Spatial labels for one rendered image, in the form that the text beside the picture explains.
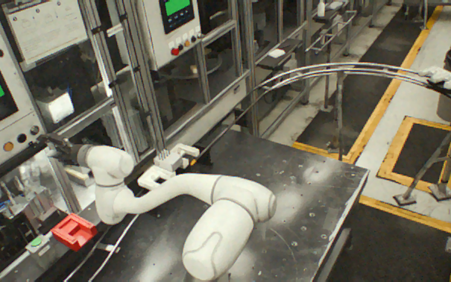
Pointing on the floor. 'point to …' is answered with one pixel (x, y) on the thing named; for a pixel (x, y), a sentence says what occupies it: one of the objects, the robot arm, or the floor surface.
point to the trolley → (432, 4)
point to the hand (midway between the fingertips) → (48, 146)
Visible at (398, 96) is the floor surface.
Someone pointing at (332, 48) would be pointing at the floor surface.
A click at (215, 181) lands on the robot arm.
